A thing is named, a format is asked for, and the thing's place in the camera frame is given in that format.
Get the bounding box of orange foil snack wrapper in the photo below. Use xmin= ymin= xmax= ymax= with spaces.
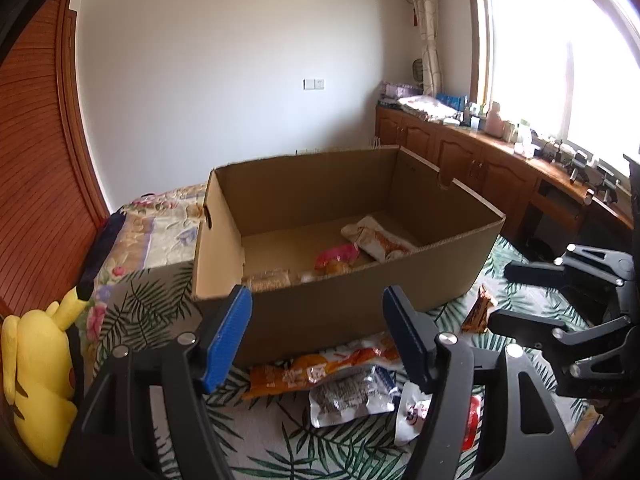
xmin=460 ymin=284 xmax=498 ymax=334

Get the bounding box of silver printed snack pouch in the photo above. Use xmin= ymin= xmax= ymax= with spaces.
xmin=309 ymin=365 xmax=400 ymax=428

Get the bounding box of long orange silver snack packet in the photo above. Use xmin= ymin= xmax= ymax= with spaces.
xmin=242 ymin=333 xmax=401 ymax=400

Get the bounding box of brown cracker bar packet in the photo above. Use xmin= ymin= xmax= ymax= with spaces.
xmin=243 ymin=269 xmax=292 ymax=292

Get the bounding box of pink snack packet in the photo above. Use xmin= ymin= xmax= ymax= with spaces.
xmin=314 ymin=243 xmax=360 ymax=272

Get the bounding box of white orange snack pouch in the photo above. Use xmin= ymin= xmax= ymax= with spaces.
xmin=341 ymin=216 xmax=418 ymax=263

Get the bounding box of chicken feet snack packet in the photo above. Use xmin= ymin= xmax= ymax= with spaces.
xmin=394 ymin=382 xmax=482 ymax=452

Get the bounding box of bread roll clear packet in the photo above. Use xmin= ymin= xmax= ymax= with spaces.
xmin=324 ymin=259 xmax=352 ymax=275

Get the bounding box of yellow plush toy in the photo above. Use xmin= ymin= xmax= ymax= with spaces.
xmin=1 ymin=287 xmax=92 ymax=467

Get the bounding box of wooden cabinet counter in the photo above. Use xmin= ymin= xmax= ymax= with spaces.
xmin=375 ymin=105 xmax=632 ymax=261

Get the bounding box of floral quilt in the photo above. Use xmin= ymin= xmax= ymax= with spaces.
xmin=76 ymin=183 xmax=206 ymax=372

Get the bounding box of wooden wardrobe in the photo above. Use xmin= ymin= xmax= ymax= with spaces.
xmin=1 ymin=0 xmax=108 ymax=316

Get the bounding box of pink bottle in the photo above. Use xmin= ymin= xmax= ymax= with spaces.
xmin=485 ymin=101 xmax=504 ymax=139

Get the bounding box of brown cardboard box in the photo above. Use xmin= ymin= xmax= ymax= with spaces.
xmin=193 ymin=146 xmax=504 ymax=366

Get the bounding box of folded floral cloth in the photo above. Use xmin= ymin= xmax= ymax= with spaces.
xmin=398 ymin=96 xmax=460 ymax=125

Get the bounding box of window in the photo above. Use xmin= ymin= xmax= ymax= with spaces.
xmin=470 ymin=0 xmax=639 ymax=174

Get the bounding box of patterned curtain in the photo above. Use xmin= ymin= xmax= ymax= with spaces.
xmin=411 ymin=0 xmax=442 ymax=96

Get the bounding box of wall light switch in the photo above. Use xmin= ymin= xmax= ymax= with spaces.
xmin=303 ymin=79 xmax=324 ymax=91

